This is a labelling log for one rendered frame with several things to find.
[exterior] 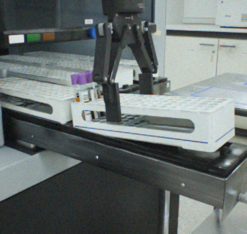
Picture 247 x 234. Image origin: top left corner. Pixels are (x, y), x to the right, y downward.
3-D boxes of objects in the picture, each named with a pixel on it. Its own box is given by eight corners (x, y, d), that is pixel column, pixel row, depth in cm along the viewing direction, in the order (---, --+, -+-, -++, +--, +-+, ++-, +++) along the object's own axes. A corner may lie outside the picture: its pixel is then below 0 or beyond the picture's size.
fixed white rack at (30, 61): (-8, 72, 136) (-10, 57, 134) (13, 69, 143) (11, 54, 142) (42, 81, 119) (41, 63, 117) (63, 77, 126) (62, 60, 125)
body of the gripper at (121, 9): (124, -13, 55) (129, 45, 57) (152, -11, 62) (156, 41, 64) (90, -7, 60) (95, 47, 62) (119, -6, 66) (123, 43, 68)
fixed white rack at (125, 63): (76, 75, 129) (76, 59, 128) (94, 72, 137) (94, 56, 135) (143, 85, 112) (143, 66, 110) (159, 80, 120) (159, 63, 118)
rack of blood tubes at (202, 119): (72, 132, 69) (68, 102, 68) (103, 120, 77) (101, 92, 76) (213, 152, 52) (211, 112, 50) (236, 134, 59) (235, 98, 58)
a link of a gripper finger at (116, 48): (133, 27, 61) (128, 22, 60) (117, 85, 58) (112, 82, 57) (116, 28, 63) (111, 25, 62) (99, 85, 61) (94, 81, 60)
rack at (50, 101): (-18, 106, 88) (-21, 83, 86) (15, 99, 96) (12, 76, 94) (63, 129, 71) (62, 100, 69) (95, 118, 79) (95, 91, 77)
